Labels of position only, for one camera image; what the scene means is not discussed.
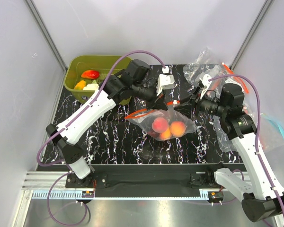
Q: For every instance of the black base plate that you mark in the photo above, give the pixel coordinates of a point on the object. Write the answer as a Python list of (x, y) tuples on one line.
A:
[(108, 176)]

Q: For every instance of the yellow-orange mango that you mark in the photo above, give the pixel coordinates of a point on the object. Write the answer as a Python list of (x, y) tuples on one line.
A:
[(80, 85)]

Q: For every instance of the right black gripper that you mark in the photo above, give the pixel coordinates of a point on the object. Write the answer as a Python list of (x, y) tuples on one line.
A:
[(186, 108)]

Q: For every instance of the dark red plum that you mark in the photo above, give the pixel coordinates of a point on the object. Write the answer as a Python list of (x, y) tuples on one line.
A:
[(153, 134)]

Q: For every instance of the clear bag pile upper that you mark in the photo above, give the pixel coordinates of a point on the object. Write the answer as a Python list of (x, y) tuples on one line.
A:
[(208, 63)]

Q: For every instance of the clear bag blue zipper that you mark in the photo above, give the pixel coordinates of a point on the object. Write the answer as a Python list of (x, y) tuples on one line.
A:
[(271, 135)]

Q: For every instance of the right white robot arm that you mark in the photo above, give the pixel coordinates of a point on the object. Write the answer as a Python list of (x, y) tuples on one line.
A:
[(264, 196)]

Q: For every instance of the orange-red peach top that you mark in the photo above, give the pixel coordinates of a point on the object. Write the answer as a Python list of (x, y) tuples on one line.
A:
[(166, 135)]

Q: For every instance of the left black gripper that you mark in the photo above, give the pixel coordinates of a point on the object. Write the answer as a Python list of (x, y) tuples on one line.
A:
[(157, 102)]

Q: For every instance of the orange peach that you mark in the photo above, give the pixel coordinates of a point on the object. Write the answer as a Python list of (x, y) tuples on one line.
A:
[(177, 129)]

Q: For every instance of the clear bag orange zipper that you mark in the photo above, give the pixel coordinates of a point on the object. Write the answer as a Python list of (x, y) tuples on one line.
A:
[(144, 118)]

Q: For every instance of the pink peach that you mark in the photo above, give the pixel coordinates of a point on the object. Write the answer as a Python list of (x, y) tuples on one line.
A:
[(160, 124)]

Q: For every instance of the black marble mat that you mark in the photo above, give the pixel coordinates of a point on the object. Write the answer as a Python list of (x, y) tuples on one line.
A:
[(113, 140)]

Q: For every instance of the red pepper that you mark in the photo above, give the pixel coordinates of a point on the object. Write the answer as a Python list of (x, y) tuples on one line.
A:
[(90, 74)]

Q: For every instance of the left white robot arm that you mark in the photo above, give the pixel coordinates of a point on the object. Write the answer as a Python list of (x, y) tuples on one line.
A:
[(115, 88)]

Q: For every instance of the aluminium frame rail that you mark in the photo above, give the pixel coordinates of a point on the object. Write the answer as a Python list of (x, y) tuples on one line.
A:
[(41, 25)]

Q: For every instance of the white cauliflower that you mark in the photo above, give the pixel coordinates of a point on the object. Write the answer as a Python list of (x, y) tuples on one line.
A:
[(91, 87)]

